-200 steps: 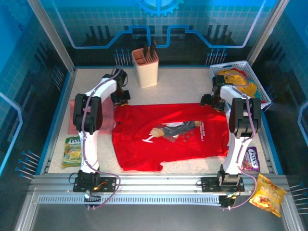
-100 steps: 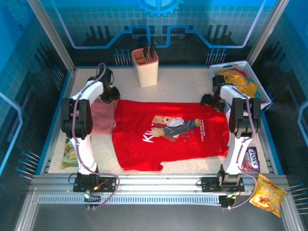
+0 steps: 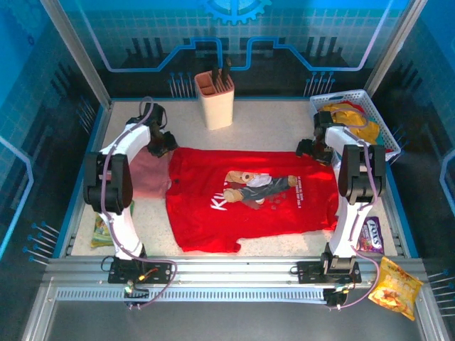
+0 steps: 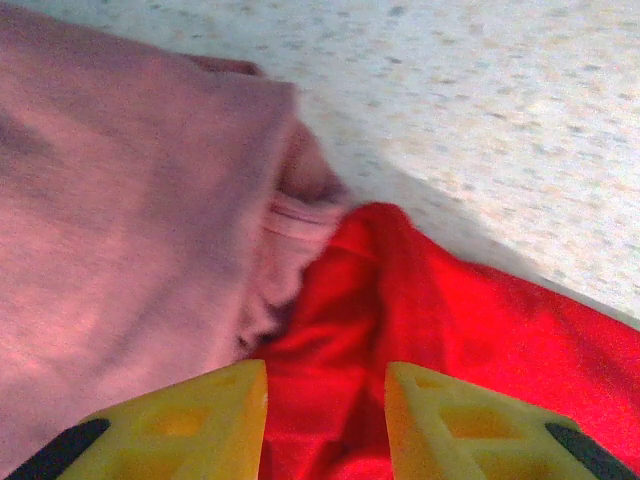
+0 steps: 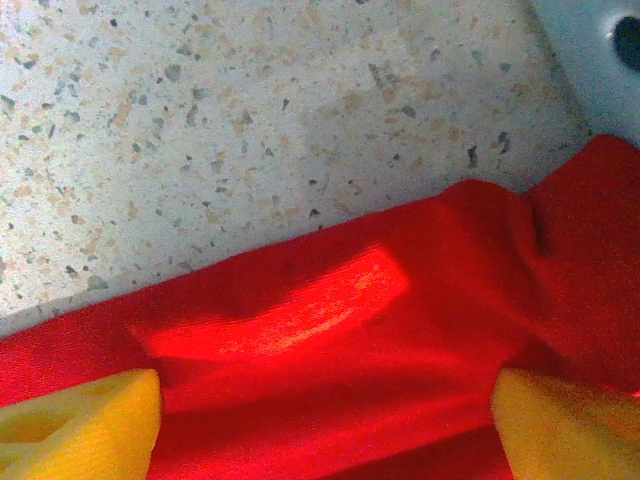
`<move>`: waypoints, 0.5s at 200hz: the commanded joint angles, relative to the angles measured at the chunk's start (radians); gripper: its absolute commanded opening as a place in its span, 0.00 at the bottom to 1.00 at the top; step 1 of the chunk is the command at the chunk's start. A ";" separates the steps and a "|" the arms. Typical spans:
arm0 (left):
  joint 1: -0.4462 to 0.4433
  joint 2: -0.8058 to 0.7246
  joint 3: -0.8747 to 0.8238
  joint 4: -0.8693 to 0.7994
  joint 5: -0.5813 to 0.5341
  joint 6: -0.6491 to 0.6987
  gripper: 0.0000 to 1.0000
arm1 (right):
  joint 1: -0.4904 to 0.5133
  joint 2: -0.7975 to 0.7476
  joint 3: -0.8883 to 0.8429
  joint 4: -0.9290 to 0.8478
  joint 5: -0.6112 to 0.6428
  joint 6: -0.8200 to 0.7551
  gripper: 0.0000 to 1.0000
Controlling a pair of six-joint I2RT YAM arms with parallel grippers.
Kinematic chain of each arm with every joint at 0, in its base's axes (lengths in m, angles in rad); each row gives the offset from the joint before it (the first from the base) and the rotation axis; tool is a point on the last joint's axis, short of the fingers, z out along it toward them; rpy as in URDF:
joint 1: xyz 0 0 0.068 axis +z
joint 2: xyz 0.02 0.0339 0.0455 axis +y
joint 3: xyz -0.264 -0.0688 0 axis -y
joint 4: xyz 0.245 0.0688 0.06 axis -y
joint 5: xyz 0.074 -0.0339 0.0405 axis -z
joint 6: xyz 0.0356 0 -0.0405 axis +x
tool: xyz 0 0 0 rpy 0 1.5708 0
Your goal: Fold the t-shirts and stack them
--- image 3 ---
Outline red t-shirt with bear print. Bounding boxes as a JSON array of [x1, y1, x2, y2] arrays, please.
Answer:
[[165, 147, 341, 254]]

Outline pink t-shirt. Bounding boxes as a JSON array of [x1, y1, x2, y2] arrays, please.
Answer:
[[131, 147, 172, 200]]

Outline yellow t-shirt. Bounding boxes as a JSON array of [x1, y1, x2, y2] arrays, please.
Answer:
[[321, 102, 380, 145]]

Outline white plastic basket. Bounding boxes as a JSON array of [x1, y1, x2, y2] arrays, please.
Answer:
[[309, 89, 402, 164]]

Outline red garment in basket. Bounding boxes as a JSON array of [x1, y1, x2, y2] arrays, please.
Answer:
[[346, 101, 395, 154]]

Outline cream knife block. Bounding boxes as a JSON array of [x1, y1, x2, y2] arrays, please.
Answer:
[[194, 70, 235, 131]]

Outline purple candy bag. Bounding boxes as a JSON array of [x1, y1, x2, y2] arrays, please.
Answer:
[[357, 216, 385, 254]]

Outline green candy bag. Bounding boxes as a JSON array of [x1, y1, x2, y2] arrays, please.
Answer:
[[90, 200, 135, 249]]

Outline yellow chips bag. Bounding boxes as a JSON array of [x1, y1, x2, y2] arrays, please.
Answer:
[[368, 257, 424, 320]]

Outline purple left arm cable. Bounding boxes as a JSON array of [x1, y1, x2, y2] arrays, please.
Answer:
[[101, 96, 178, 310]]

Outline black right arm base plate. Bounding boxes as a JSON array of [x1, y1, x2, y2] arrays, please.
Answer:
[[296, 261, 362, 285]]

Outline aluminium frame post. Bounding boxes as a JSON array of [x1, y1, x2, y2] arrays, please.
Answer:
[[364, 0, 427, 97], [41, 0, 114, 109]]

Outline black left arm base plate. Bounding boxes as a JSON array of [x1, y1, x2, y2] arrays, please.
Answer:
[[108, 257, 171, 285]]

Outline aluminium front rail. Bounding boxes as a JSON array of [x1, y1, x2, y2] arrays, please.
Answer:
[[42, 257, 427, 303]]

